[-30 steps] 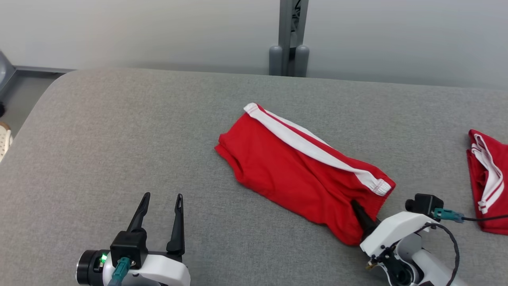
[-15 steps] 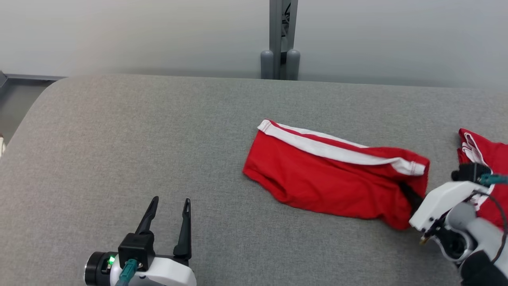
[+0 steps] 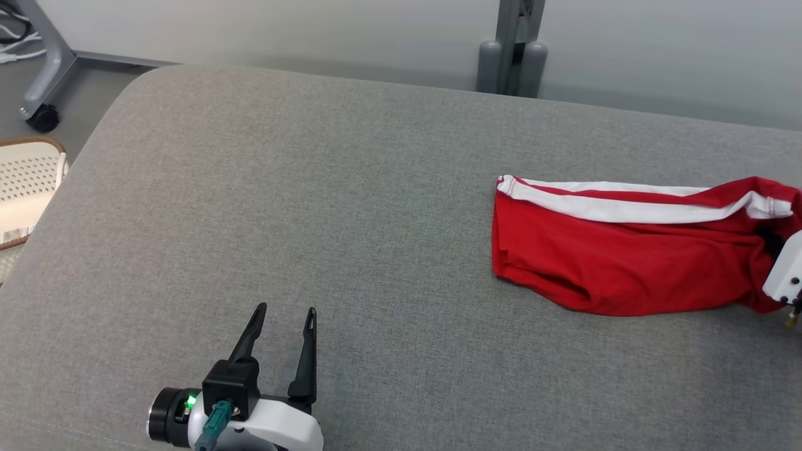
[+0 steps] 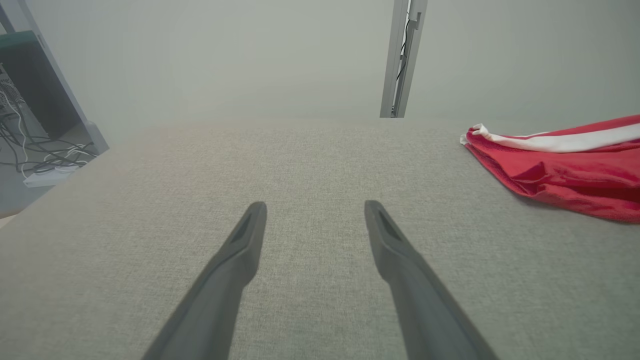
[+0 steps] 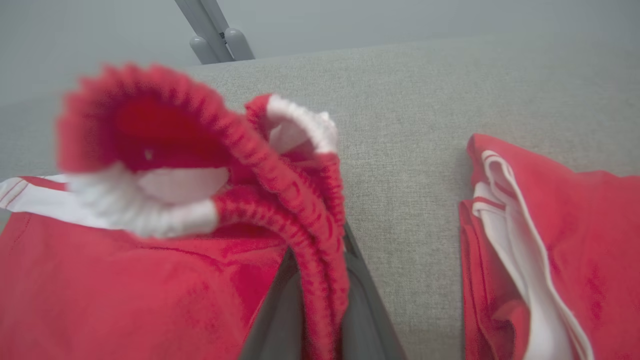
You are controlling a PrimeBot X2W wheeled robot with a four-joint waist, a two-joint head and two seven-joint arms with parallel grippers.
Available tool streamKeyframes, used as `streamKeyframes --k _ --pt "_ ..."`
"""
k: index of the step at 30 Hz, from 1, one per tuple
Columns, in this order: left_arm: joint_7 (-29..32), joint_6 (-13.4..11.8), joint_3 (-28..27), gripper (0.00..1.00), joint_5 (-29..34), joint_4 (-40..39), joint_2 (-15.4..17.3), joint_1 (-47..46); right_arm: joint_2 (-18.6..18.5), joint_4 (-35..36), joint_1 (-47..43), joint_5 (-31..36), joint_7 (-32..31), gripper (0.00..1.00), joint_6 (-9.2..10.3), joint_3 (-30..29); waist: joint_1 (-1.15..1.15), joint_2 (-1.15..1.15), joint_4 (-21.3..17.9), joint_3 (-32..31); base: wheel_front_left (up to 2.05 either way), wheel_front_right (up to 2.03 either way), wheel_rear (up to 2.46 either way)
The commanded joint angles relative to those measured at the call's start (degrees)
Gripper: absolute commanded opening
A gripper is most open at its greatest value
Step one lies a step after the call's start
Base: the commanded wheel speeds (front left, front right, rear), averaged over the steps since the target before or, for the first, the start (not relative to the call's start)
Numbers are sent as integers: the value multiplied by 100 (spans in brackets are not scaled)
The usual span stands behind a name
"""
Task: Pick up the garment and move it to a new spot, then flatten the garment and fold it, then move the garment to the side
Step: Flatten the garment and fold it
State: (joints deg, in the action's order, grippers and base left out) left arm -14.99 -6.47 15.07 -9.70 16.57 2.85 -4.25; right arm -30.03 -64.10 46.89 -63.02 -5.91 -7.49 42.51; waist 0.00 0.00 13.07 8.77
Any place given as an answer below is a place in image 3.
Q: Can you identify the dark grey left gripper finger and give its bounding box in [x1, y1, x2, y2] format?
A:
[228, 303, 268, 363]
[288, 307, 318, 405]

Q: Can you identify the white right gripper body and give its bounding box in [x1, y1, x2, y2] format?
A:
[763, 230, 802, 308]

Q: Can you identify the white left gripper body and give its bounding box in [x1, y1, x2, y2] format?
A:
[147, 387, 325, 451]

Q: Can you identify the red shorts white trim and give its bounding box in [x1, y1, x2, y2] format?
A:
[492, 174, 802, 318]

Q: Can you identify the white perforated laundry basket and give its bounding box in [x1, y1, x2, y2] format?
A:
[0, 137, 70, 286]

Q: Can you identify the black left arm cable teal plug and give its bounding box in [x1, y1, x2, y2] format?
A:
[192, 400, 234, 451]

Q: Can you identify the grey wheeled frame black caster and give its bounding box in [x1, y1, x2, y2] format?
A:
[0, 0, 184, 134]

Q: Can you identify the grey metal post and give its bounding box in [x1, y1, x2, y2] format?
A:
[476, 0, 549, 98]

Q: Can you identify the bundle of floor cables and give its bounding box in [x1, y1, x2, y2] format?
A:
[0, 8, 49, 67]

